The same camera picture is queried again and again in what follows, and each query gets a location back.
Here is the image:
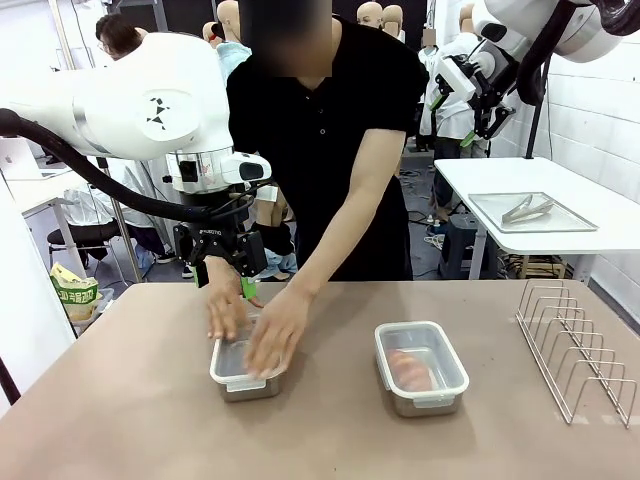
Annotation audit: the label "white waste bin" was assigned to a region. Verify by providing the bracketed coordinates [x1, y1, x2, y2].
[69, 287, 115, 337]

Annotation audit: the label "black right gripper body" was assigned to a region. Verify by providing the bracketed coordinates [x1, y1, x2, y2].
[472, 74, 509, 119]

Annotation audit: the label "person in black shirt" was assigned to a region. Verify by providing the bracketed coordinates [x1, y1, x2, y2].
[225, 0, 431, 282]

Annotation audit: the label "mannequin in blue fleece robe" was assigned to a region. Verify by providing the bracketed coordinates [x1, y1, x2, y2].
[215, 39, 254, 76]

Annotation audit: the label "person's left hand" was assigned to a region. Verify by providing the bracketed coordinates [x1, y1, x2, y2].
[243, 287, 315, 380]

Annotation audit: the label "golden croissant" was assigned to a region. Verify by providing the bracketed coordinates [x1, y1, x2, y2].
[387, 348, 435, 394]

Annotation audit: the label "yellow green snack bag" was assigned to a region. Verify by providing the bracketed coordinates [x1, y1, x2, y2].
[48, 261, 101, 324]

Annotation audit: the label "rectangular stainless steel container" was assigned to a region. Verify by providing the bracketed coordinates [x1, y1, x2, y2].
[374, 320, 470, 419]
[208, 324, 294, 404]

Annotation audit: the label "person's right hand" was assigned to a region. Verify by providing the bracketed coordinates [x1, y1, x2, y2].
[206, 269, 265, 342]

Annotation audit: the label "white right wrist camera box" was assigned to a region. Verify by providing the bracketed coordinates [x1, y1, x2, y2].
[430, 53, 477, 112]

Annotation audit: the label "bald mannequin with red mark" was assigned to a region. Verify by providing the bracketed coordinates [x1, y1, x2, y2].
[201, 21, 226, 50]

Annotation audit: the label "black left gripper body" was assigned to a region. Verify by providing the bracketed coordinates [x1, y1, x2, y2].
[192, 222, 242, 258]

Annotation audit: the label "seated person in white coat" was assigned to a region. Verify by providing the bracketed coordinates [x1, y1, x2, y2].
[63, 158, 176, 265]

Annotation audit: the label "white side table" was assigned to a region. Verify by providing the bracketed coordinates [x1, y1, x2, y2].
[433, 157, 640, 284]

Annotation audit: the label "black stand pole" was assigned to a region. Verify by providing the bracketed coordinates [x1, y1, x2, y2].
[523, 54, 554, 160]

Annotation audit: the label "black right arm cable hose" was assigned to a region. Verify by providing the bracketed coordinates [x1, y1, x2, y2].
[516, 0, 640, 107]

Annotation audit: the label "steel tongs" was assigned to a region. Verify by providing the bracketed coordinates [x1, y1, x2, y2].
[501, 194, 555, 225]

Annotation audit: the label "white office desk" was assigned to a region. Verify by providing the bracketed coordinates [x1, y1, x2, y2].
[0, 167, 109, 281]

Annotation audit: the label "dark-haired person with glasses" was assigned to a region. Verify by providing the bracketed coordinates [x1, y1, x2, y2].
[93, 13, 150, 62]

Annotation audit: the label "flat steel tray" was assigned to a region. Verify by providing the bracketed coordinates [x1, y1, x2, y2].
[468, 191, 600, 235]

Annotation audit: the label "bald beige mannequin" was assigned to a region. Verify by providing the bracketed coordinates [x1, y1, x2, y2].
[216, 0, 242, 44]
[356, 1, 384, 30]
[382, 4, 407, 44]

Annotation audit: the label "black slanted bar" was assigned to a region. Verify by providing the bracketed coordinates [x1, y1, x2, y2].
[0, 355, 22, 407]

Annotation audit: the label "person's right forearm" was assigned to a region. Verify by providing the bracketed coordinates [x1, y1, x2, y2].
[203, 254, 237, 289]

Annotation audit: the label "white side panel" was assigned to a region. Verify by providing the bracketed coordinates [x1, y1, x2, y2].
[0, 174, 77, 419]

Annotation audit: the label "steel wire lid rack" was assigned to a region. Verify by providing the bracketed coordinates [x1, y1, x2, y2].
[514, 278, 634, 430]

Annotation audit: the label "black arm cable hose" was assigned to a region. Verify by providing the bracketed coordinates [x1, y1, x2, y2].
[0, 107, 254, 224]
[516, 0, 640, 107]

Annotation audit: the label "black office chair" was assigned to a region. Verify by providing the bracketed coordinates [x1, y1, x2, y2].
[47, 219, 126, 289]

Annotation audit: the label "person's left forearm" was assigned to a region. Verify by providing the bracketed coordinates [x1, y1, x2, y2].
[288, 194, 399, 304]

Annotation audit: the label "slanted metal pole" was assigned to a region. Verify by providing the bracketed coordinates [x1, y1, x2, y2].
[97, 157, 145, 285]

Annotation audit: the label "silver laptop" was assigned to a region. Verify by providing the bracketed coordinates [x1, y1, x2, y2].
[0, 137, 45, 182]

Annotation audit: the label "dark plastic stool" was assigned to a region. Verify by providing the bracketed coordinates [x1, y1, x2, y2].
[438, 213, 482, 280]

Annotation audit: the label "clear plastic container lid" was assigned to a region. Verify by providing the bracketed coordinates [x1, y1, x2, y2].
[374, 320, 471, 409]
[208, 312, 296, 394]

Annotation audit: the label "white floor cable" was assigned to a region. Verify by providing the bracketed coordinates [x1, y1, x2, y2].
[423, 212, 449, 251]

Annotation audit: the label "mannequin in white coat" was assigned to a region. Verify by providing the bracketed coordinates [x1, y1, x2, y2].
[418, 29, 491, 156]

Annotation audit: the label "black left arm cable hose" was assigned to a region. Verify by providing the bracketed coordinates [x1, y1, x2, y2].
[0, 107, 254, 224]

